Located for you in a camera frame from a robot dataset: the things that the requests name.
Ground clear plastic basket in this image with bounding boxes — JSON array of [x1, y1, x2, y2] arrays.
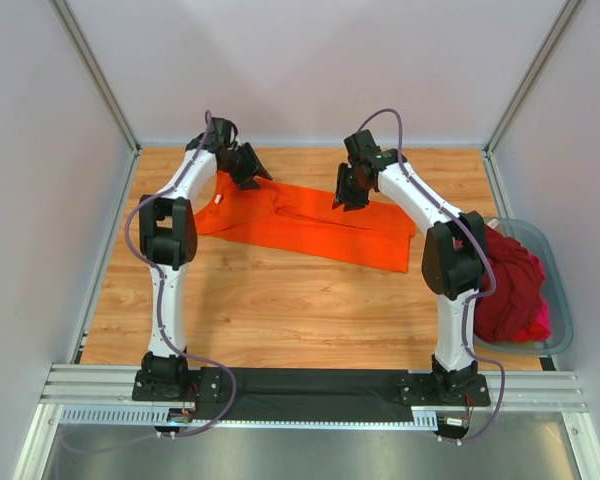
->
[[475, 217, 573, 356]]

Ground right aluminium corner post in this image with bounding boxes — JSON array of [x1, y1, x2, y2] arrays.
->
[[483, 0, 584, 156]]

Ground magenta t shirt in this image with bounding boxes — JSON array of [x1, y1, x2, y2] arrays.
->
[[516, 254, 551, 342]]

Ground aluminium front rail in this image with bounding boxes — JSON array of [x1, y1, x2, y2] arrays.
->
[[40, 365, 587, 412]]

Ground dark red t shirt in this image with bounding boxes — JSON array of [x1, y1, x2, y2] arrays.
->
[[472, 226, 532, 344]]

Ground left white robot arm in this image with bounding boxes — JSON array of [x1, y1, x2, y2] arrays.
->
[[137, 112, 271, 367]]

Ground aluminium corner post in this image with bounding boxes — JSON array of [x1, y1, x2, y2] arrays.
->
[[48, 0, 141, 151], [483, 0, 584, 156]]

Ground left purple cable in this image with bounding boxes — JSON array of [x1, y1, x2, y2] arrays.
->
[[123, 109, 239, 439]]

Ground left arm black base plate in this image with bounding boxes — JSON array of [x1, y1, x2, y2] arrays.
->
[[131, 367, 232, 403]]

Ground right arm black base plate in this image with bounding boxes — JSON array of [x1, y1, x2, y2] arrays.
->
[[395, 372, 491, 407]]

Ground slotted grey cable duct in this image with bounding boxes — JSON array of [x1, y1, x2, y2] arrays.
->
[[59, 405, 438, 431]]

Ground orange t shirt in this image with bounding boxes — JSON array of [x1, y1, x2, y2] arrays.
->
[[195, 173, 416, 273]]

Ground black cloth strip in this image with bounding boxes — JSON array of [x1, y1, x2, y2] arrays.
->
[[223, 368, 412, 420]]

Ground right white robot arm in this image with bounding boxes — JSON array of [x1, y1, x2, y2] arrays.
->
[[333, 129, 488, 374]]

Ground left aluminium corner post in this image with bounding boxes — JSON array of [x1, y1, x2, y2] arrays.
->
[[48, 0, 141, 151]]

